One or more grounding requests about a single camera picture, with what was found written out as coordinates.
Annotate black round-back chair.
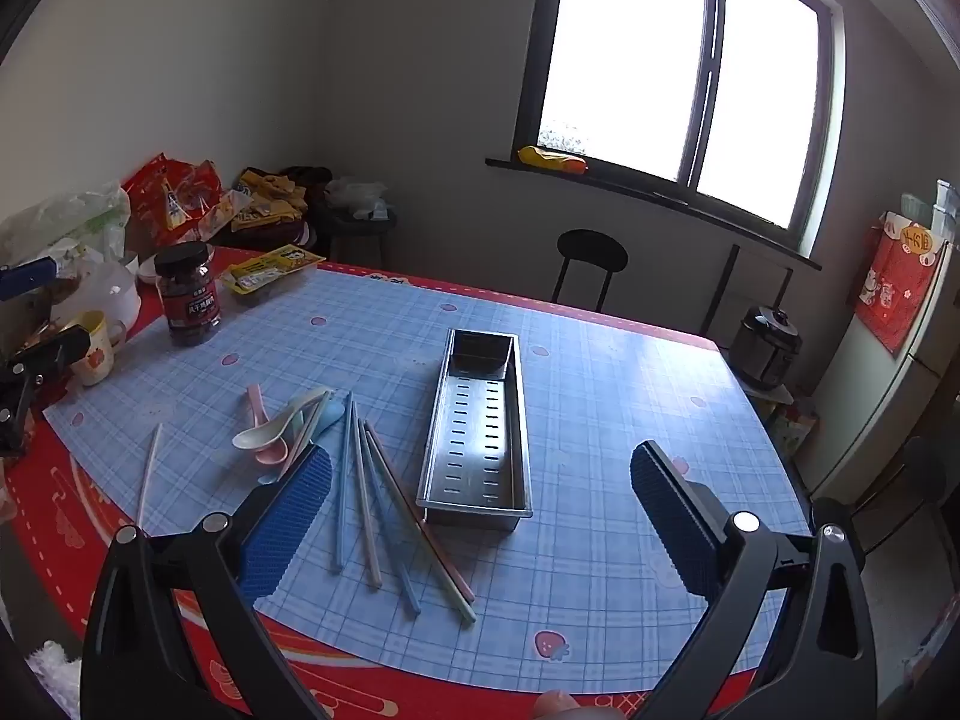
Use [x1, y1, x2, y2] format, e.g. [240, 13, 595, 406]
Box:
[553, 229, 629, 312]

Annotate blue spoon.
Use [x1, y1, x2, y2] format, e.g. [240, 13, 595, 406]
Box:
[258, 401, 347, 485]

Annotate white printed mug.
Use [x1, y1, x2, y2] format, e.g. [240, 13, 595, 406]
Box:
[71, 310, 128, 387]

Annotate pink spoon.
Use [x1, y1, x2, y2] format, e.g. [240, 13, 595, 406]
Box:
[247, 384, 290, 466]

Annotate black framed window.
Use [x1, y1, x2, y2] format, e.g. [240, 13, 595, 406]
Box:
[486, 0, 845, 271]

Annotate translucent plastic bag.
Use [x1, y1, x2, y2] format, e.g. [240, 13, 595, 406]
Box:
[0, 181, 132, 286]

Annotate black folded rack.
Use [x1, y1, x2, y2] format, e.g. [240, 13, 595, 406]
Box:
[701, 244, 794, 338]

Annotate blue plaid table mat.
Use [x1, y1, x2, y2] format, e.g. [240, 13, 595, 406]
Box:
[41, 262, 796, 695]

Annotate clear plastic containers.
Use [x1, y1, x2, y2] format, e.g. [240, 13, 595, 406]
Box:
[900, 180, 960, 241]

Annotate green spoon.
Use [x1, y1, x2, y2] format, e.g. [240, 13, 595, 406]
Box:
[285, 390, 331, 440]

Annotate blue chopstick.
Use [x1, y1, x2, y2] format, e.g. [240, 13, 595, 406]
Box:
[335, 390, 355, 571]
[360, 420, 422, 617]

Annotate yellow and red packet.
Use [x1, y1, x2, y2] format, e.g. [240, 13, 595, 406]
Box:
[517, 145, 587, 177]

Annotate yellow labelled snack tray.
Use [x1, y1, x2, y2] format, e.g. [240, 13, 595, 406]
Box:
[217, 244, 327, 305]

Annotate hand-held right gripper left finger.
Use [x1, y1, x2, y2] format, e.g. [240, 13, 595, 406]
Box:
[81, 446, 335, 720]

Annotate white plastic bag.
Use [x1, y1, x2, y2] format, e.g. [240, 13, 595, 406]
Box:
[324, 178, 391, 220]

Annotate metal perforated utensil tray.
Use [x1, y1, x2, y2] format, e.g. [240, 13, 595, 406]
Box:
[416, 328, 533, 533]

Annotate white spoon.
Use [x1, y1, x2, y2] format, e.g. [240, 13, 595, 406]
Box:
[232, 388, 331, 452]

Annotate white plastic container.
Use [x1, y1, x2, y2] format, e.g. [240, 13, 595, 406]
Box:
[75, 259, 143, 338]

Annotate dark rice cooker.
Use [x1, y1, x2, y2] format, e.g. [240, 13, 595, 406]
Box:
[731, 305, 803, 391]

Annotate person's right hand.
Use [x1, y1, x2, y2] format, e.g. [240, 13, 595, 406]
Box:
[531, 690, 584, 720]

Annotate red snack bag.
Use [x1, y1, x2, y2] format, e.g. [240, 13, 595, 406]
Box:
[121, 154, 226, 248]

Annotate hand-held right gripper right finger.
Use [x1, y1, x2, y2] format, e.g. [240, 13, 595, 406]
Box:
[630, 441, 878, 720]

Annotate red printed cloth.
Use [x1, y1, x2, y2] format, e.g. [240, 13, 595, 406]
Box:
[855, 211, 947, 355]

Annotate yellow snack bags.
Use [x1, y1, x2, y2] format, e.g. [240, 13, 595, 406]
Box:
[229, 169, 308, 233]

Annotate colourful cardboard box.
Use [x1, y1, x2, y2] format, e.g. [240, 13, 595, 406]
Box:
[765, 397, 818, 458]

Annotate dark jar with red label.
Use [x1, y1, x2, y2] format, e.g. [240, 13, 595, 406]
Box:
[154, 242, 224, 347]

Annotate small dark side table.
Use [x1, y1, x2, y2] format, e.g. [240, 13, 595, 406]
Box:
[322, 206, 398, 271]

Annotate green chopstick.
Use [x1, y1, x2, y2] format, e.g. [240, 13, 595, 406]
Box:
[409, 510, 479, 625]

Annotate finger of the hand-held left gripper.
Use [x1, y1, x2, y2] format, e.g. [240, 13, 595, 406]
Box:
[0, 259, 59, 301]
[0, 324, 87, 458]

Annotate dark cloth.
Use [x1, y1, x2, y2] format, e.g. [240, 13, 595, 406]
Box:
[277, 165, 335, 256]

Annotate white refrigerator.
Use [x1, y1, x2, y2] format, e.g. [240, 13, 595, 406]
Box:
[795, 240, 960, 496]

